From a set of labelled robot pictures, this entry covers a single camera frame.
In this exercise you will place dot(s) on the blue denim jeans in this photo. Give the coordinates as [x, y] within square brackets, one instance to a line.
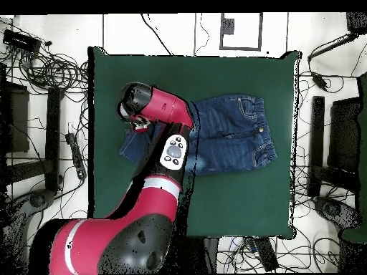
[235, 134]

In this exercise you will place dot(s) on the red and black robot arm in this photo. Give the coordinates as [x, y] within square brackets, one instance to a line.
[114, 243]

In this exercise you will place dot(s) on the dark flat panel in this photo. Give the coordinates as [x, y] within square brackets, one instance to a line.
[344, 134]
[17, 120]

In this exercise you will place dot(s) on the black flat device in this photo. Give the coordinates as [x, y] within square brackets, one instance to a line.
[266, 255]

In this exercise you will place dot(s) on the black power strip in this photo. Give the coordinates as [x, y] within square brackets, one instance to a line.
[76, 154]

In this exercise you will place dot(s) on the black stand bar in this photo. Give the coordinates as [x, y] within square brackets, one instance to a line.
[53, 137]
[316, 143]

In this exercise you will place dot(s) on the grey stand base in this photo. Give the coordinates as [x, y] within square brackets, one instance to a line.
[332, 209]
[38, 199]

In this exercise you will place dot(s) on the dark green table cloth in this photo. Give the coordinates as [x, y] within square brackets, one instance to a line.
[243, 200]

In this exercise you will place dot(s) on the grey square plate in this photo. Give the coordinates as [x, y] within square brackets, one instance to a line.
[228, 26]

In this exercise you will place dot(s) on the black electronics box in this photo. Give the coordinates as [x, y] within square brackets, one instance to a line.
[21, 41]

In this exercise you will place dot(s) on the black power adapter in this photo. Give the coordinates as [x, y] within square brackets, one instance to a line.
[319, 80]

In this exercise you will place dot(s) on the black rod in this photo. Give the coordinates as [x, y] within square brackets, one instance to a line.
[329, 47]

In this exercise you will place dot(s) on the black corner box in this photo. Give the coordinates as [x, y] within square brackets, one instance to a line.
[357, 21]

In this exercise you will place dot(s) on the grey rectangular frame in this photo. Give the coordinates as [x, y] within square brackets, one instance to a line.
[240, 49]

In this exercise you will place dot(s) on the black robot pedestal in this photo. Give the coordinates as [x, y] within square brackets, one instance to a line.
[211, 255]

